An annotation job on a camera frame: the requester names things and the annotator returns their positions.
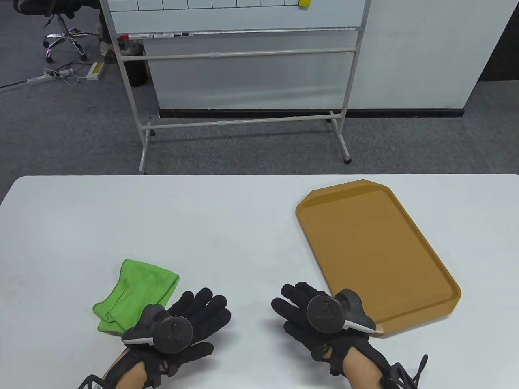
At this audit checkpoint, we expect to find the person's right hand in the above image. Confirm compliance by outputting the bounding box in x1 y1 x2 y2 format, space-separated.
271 282 386 378

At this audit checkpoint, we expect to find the person's left hand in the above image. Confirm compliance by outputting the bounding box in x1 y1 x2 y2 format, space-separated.
103 287 232 380

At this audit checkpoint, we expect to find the green square towel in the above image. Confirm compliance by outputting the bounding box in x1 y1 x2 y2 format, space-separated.
93 259 180 335

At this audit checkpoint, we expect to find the brown plastic food tray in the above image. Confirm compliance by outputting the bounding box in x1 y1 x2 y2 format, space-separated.
296 179 462 339

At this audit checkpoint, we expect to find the person's right forearm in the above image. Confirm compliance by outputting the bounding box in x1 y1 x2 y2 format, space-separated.
344 348 390 389

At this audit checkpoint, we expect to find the black and white right controller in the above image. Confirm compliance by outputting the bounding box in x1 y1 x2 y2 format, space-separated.
306 289 377 335

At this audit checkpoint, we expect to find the black and white controller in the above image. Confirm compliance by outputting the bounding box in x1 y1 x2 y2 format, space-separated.
122 304 193 352
306 289 377 335

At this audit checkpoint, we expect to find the black and white left controller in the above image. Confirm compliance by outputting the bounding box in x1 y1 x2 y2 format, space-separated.
122 304 193 352

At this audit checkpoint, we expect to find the black baseboard strip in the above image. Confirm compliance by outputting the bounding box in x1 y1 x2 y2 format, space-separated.
158 108 465 119

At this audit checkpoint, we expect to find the black trash bin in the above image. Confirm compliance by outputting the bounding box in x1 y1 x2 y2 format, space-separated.
121 42 149 87

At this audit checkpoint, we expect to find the white power strip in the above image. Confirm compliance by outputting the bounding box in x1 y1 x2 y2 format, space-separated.
26 68 75 85

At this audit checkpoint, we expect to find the white rolling whiteboard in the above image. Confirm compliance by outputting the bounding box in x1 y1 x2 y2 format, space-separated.
99 0 372 175

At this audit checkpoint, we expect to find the black office chair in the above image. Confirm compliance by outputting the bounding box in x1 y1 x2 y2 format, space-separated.
13 0 103 64

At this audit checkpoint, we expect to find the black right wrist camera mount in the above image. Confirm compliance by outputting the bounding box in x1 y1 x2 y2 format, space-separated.
380 354 429 389

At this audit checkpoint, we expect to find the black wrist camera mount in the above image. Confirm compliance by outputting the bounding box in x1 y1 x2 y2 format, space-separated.
380 354 429 389
77 374 107 389

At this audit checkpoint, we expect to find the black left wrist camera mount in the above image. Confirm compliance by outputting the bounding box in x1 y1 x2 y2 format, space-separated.
77 374 107 389

